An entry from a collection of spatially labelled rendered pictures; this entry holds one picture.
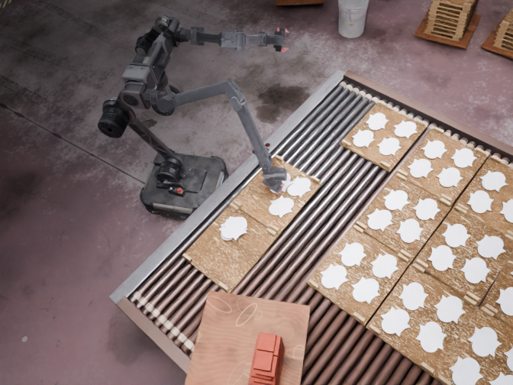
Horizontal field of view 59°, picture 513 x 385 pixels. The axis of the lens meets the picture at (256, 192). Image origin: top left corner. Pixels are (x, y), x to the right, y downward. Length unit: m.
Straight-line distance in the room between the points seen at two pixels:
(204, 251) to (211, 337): 0.51
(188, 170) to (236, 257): 1.37
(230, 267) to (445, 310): 1.07
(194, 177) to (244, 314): 1.65
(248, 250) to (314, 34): 3.07
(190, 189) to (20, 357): 1.70
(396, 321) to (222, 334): 0.82
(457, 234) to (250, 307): 1.14
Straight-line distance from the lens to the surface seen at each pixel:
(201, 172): 3.61
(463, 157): 2.84
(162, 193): 3.61
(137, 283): 2.54
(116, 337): 3.51
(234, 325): 2.20
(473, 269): 2.49
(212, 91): 2.33
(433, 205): 2.61
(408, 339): 2.31
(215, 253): 2.46
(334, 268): 2.37
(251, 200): 2.59
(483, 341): 2.38
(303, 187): 2.60
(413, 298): 2.36
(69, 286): 3.81
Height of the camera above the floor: 3.13
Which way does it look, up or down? 57 degrees down
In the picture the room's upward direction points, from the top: 12 degrees counter-clockwise
